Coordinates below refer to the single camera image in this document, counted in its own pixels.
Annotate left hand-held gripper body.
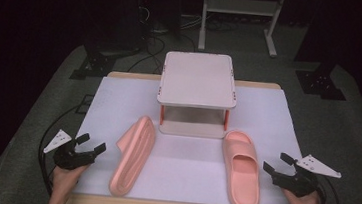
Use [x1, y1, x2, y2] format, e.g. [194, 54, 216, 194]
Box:
[41, 127, 100, 174]

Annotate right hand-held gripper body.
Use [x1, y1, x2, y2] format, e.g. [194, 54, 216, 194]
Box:
[269, 150, 344, 203]

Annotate pink slipper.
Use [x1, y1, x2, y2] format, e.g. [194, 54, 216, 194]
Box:
[108, 112, 159, 200]
[216, 128, 266, 204]

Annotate white shoe rack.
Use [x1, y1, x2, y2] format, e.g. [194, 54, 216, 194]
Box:
[153, 48, 242, 141]

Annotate person's left hand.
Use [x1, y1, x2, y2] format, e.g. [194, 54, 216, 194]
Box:
[50, 160, 91, 197]

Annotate black floor outlet plate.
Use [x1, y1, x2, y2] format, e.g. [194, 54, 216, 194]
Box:
[74, 93, 95, 117]

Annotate black stand base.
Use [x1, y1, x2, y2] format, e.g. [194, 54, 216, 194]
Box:
[69, 41, 142, 86]
[293, 59, 350, 103]

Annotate white table mat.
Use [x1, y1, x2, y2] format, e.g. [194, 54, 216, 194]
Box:
[71, 69, 310, 204]

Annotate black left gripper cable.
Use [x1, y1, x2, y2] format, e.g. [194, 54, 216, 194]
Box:
[38, 155, 59, 198]

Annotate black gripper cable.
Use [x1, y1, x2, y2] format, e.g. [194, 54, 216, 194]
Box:
[314, 184, 330, 204]
[38, 155, 59, 198]

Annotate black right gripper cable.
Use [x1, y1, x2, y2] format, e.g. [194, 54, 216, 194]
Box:
[314, 184, 330, 204]

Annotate bundle of floor cables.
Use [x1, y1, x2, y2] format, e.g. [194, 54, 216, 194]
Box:
[127, 5, 203, 79]

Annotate white metal desk frame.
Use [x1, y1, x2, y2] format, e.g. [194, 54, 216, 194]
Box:
[197, 0, 287, 59]

